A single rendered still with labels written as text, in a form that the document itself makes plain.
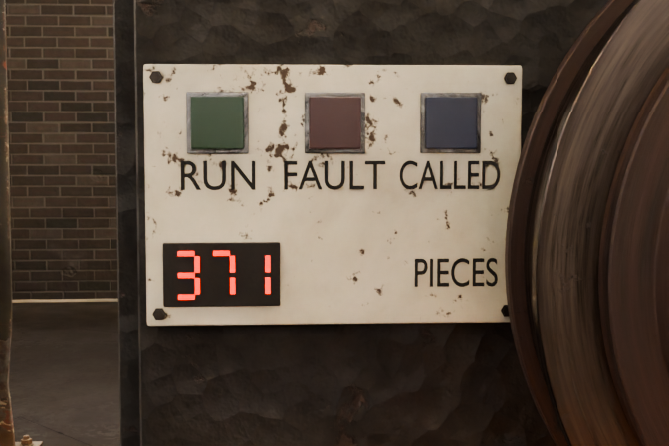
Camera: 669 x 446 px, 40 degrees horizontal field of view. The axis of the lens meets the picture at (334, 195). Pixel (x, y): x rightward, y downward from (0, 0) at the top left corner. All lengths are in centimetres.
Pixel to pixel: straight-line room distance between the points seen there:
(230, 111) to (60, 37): 620
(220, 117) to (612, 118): 26
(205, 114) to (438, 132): 16
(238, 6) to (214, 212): 15
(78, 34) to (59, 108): 53
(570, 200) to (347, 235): 18
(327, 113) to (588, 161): 19
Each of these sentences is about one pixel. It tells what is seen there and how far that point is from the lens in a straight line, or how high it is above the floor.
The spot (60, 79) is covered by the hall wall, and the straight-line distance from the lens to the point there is 680.
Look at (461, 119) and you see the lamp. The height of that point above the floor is 120.
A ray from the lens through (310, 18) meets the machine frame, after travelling 66.
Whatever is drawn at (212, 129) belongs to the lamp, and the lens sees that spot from 63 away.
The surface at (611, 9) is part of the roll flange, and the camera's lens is 60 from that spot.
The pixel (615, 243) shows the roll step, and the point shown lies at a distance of 52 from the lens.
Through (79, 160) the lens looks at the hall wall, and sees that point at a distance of 676.
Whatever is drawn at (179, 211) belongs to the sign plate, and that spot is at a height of 114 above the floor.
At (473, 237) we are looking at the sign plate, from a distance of 65.
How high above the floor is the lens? 119
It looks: 4 degrees down
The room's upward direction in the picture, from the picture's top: straight up
